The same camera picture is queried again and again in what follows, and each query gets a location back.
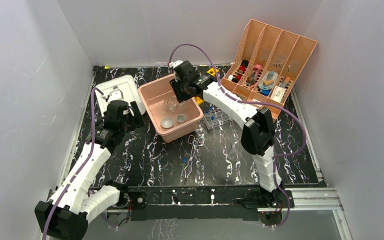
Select clear acrylic tube rack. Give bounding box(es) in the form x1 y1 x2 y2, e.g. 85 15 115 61
203 106 232 130

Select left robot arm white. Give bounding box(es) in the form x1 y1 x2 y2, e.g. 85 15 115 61
34 100 145 240

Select clear plastic funnel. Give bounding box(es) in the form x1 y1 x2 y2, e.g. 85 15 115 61
227 141 243 162

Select pink plastic bin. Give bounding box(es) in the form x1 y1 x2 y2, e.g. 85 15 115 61
138 74 204 143

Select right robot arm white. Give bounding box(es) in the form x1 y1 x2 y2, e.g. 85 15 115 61
168 60 282 207

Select white bin lid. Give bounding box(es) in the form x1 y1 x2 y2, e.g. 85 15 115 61
96 75 146 116

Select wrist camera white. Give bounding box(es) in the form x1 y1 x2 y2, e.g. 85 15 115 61
168 60 183 69
107 89 124 103

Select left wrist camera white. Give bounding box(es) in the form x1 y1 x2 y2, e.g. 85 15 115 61
107 89 124 103

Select white label box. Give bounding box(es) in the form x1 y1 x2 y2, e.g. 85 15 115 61
270 86 287 103

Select pink desk organizer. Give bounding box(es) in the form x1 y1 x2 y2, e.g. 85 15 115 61
221 19 318 107

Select metal wire tongs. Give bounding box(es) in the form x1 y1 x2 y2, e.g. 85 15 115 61
181 134 205 185

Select red black bottle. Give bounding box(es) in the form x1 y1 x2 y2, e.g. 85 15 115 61
237 59 249 74

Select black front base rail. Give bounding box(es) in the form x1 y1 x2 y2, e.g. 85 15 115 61
128 185 268 221

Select yellow test tube rack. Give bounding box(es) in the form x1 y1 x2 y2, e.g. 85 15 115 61
196 68 219 90

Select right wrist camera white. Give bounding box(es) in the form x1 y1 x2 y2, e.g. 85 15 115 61
168 60 183 69

